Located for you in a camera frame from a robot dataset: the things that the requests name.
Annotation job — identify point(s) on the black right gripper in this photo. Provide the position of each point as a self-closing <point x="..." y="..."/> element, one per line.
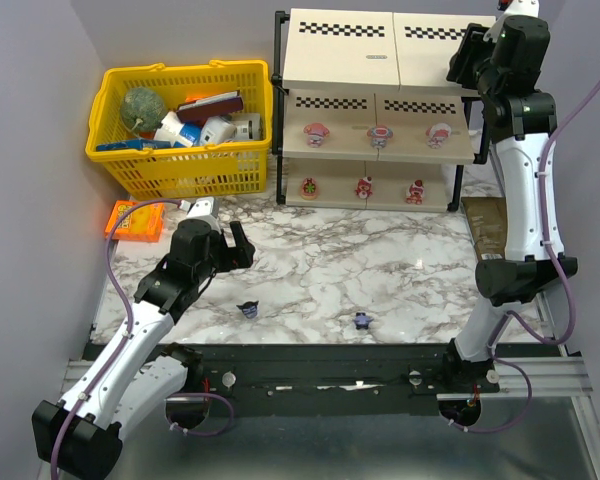
<point x="461" y="62"/>

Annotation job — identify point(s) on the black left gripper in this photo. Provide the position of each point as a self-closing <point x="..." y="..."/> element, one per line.
<point x="231" y="252"/>

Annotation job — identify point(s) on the black purple-bow cat toy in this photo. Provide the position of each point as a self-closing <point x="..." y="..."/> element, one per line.
<point x="249" y="309"/>

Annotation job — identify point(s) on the pink bear strawberry toy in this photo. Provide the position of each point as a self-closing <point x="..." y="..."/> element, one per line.
<point x="309" y="189"/>

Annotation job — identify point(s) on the white pink bunny toy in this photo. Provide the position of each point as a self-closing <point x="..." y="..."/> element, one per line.
<point x="437" y="135"/>

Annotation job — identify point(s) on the pink round bunny toy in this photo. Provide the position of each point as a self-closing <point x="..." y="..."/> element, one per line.
<point x="379" y="136"/>

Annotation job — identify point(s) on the red bear cream toy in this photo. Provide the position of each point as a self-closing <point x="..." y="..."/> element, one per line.
<point x="363" y="189"/>

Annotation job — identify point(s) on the pink blue-bow bunny toy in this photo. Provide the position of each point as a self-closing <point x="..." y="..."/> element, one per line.
<point x="316" y="133"/>

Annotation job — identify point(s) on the red white bear toy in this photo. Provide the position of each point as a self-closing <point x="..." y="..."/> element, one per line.
<point x="415" y="193"/>

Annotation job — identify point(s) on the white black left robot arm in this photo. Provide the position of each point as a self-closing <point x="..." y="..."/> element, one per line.
<point x="82" y="434"/>

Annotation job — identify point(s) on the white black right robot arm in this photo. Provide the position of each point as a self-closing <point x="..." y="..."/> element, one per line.
<point x="502" y="64"/>

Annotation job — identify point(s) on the beige three-tier shelf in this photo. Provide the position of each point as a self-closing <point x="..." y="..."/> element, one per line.
<point x="351" y="70"/>

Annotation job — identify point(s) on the yellow plastic shopping basket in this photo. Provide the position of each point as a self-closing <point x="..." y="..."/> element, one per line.
<point x="225" y="169"/>

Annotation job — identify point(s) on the orange snack box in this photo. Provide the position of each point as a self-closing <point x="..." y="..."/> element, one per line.
<point x="143" y="225"/>

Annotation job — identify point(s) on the white cylindrical can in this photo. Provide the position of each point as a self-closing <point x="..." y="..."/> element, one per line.
<point x="248" y="127"/>

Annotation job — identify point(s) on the white small box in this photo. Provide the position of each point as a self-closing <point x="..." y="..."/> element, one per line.
<point x="216" y="130"/>

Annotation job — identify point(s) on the purple small figure toy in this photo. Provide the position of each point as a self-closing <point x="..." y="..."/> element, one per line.
<point x="362" y="321"/>

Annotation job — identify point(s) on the white blue carton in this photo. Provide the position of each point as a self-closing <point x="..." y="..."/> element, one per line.
<point x="177" y="133"/>

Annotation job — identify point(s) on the dark red book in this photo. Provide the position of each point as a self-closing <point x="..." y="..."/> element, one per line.
<point x="204" y="108"/>

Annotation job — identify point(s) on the blue flat package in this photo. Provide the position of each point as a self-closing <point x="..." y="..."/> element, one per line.
<point x="139" y="144"/>

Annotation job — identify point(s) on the brown coffee bag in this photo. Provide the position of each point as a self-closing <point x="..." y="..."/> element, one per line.
<point x="487" y="220"/>

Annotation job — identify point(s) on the green round melon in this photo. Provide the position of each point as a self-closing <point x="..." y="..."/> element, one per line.
<point x="142" y="110"/>

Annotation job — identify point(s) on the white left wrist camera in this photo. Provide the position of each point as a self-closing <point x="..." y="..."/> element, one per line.
<point x="204" y="207"/>

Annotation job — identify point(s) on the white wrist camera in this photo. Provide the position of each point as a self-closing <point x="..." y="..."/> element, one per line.
<point x="204" y="207"/>
<point x="518" y="7"/>

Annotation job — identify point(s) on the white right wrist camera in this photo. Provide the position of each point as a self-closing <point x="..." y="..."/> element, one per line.
<point x="518" y="7"/>

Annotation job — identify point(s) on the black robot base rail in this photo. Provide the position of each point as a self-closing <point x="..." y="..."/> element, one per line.
<point x="328" y="380"/>

